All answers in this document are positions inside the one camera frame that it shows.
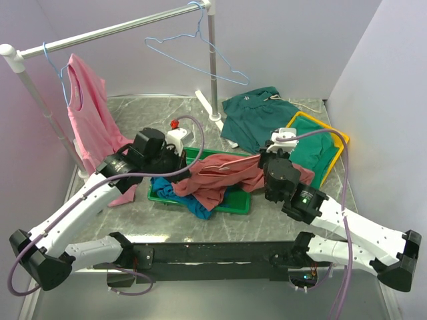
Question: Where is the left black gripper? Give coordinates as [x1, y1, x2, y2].
[143, 143, 191, 183]

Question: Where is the salmon red t shirt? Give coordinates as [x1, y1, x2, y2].
[172, 157, 314, 211]

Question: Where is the pink wire hanger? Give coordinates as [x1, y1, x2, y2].
[200, 154, 260, 173]

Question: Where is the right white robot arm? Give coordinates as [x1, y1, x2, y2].
[258, 147, 422, 293]

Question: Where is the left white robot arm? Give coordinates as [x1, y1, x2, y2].
[9, 128, 189, 291]

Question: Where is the blue t shirt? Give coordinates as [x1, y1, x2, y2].
[151, 177, 212, 220]

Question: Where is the green enterprise t shirt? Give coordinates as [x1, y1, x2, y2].
[290, 133, 339, 189]

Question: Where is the pink t shirt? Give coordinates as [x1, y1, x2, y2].
[66, 53, 137, 207]

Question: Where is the blue hanger with pink shirt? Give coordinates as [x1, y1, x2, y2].
[42, 42, 72, 107]

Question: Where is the green plastic tray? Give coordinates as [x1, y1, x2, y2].
[147, 147, 251, 215]

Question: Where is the dark green garment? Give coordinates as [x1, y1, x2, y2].
[221, 87, 298, 154]

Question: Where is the yellow plastic tray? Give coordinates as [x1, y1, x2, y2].
[286, 111, 344, 187]

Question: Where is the white clothes rack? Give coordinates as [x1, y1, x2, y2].
[1, 1, 224, 178]

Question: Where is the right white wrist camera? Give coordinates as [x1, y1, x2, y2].
[266, 127, 298, 153]

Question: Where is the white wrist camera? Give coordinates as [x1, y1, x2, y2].
[266, 127, 298, 153]
[165, 120, 194, 155]

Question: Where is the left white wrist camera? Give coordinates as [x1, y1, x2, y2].
[165, 120, 194, 155]

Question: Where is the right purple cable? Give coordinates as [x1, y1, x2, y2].
[278, 129, 353, 320]

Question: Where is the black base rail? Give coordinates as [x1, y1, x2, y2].
[113, 241, 327, 282]

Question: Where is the empty blue wire hanger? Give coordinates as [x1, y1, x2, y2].
[143, 1, 250, 86]

